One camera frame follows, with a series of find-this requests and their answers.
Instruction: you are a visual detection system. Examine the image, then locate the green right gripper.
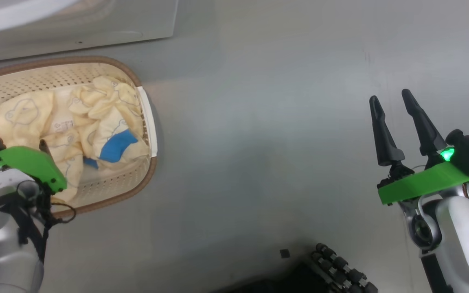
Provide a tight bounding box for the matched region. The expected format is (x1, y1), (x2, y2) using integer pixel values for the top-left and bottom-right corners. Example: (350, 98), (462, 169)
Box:
(369, 89), (469, 205)

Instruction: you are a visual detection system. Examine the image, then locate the cream perforated laundry basket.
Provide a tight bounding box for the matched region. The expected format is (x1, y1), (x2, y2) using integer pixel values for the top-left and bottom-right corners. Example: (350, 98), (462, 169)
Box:
(0, 56), (158, 217)

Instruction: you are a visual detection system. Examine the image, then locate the thin black left gripper cable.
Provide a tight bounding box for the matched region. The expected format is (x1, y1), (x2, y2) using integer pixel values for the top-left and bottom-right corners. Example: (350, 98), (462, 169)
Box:
(17, 181), (76, 224)

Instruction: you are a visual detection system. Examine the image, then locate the cream clothing with blue cuffs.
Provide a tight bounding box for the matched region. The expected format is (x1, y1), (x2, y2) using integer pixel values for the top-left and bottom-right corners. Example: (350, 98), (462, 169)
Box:
(0, 76), (150, 203)

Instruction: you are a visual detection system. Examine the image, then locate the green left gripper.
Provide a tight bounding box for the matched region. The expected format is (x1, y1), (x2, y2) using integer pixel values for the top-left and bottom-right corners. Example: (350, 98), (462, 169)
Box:
(0, 139), (67, 192)

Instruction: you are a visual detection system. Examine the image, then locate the white front-load washing machine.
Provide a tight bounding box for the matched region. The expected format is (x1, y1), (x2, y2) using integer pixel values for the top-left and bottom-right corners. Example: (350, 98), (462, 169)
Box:
(0, 0), (179, 64)

